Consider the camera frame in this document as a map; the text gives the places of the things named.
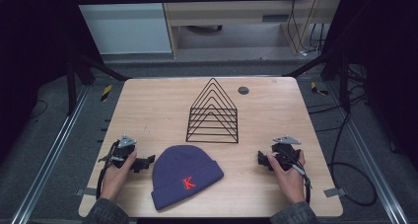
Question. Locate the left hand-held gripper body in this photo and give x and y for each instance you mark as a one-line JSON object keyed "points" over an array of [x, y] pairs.
{"points": [[124, 150]]}

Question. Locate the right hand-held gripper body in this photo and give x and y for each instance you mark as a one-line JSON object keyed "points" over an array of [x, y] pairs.
{"points": [[284, 153]]}

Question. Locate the purple knit beanie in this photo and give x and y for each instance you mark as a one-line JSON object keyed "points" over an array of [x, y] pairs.
{"points": [[184, 178]]}

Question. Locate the person's left hand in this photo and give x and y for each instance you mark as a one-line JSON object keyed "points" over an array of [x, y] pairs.
{"points": [[113, 181]]}

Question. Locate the person's right hand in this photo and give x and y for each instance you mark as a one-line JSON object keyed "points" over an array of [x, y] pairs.
{"points": [[291, 184]]}

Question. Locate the yellow black striped tape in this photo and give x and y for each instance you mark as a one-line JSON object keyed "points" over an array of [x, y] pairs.
{"points": [[106, 92], [318, 88]]}

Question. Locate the grey table grommet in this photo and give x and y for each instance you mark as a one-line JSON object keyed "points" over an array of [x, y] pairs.
{"points": [[243, 90]]}

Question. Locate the black stand leg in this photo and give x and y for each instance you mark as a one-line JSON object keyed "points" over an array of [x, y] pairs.
{"points": [[95, 66]]}

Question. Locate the white cabinet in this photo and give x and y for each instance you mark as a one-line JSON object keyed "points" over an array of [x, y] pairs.
{"points": [[125, 23]]}

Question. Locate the black curtain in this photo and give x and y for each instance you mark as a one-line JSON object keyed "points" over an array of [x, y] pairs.
{"points": [[33, 53], [384, 53]]}

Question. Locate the light wooden desk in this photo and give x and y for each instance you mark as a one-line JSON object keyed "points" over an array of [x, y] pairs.
{"points": [[230, 13]]}

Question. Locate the grey metal table bracket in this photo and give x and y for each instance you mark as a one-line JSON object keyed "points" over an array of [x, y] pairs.
{"points": [[86, 191], [334, 192]]}

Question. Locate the aluminium floor rail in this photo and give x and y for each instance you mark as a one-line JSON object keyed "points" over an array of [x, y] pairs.
{"points": [[49, 158], [371, 158]]}

